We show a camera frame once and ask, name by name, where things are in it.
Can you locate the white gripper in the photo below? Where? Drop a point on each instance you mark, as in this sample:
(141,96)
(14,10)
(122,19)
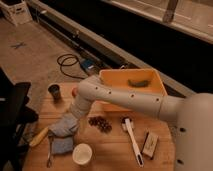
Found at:
(80,106)

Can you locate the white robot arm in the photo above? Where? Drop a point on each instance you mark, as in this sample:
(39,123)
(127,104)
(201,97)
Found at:
(193,117)

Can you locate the dark small cup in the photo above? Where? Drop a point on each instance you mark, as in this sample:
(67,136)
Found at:
(54,90)

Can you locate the white paper cup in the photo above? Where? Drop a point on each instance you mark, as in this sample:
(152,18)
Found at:
(82,154)

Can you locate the blue cloth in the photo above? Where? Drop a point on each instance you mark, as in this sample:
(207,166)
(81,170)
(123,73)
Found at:
(62,132)

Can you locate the dark grape bunch toy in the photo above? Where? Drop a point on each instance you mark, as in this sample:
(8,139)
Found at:
(101,123)

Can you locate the blue power device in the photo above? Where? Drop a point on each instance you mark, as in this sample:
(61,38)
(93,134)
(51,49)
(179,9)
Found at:
(89,67)

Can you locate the metal tongs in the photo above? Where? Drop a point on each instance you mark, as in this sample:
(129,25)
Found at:
(49,160)

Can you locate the black chair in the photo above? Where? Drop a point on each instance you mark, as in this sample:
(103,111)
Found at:
(14,115)

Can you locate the yellow plastic bin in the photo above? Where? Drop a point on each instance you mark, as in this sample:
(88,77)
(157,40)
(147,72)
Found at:
(142,80)

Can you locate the small black white box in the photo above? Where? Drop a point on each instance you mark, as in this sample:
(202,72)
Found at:
(150,144)

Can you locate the white cardboard box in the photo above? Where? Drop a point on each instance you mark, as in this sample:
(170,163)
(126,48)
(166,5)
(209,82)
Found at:
(16,14)

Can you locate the white handled brush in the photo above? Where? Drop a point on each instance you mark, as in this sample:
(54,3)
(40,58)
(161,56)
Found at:
(127,126)

